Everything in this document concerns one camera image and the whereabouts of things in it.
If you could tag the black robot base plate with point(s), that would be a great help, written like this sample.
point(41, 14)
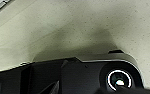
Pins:
point(77, 75)

